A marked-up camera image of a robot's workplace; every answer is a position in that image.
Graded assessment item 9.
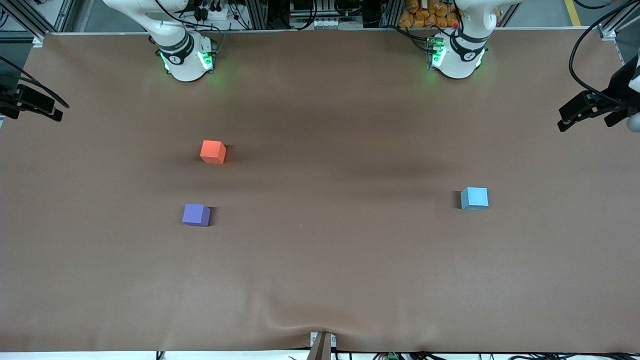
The light blue foam block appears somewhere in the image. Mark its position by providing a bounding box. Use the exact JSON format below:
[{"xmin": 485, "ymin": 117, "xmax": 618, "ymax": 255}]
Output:
[{"xmin": 460, "ymin": 187, "xmax": 490, "ymax": 212}]

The orange foam block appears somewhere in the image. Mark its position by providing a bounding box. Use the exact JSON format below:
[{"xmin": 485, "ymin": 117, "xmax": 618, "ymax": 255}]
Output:
[{"xmin": 200, "ymin": 140, "xmax": 227, "ymax": 165}]

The purple foam block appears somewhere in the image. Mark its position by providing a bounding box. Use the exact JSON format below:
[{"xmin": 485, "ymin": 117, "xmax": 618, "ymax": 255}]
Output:
[{"xmin": 182, "ymin": 203, "xmax": 212, "ymax": 228}]

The orange packaged goods pile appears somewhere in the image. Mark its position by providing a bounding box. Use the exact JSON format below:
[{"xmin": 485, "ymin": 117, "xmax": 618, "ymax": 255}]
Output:
[{"xmin": 398, "ymin": 0, "xmax": 462, "ymax": 29}]

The white power strip with plugs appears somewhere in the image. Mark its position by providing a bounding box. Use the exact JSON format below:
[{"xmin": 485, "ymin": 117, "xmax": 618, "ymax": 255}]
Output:
[{"xmin": 194, "ymin": 0, "xmax": 237, "ymax": 22}]

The white terminal strip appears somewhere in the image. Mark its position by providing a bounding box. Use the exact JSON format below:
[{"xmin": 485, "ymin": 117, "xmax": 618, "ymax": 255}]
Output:
[{"xmin": 299, "ymin": 17, "xmax": 342, "ymax": 30}]

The brown table mat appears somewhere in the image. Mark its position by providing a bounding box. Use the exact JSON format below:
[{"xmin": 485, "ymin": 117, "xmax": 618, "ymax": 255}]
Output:
[{"xmin": 0, "ymin": 29, "xmax": 640, "ymax": 354}]

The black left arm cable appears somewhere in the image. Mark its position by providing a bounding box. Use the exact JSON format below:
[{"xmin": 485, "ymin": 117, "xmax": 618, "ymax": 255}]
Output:
[{"xmin": 568, "ymin": 0, "xmax": 640, "ymax": 101}]

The aluminium frame post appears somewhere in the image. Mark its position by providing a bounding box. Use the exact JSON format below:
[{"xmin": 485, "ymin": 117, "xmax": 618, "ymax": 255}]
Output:
[
  {"xmin": 247, "ymin": 0, "xmax": 270, "ymax": 30},
  {"xmin": 380, "ymin": 0, "xmax": 404, "ymax": 29}
]

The brown camera mounting post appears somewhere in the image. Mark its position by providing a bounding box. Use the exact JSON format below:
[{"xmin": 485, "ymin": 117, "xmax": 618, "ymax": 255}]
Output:
[{"xmin": 310, "ymin": 332, "xmax": 334, "ymax": 360}]

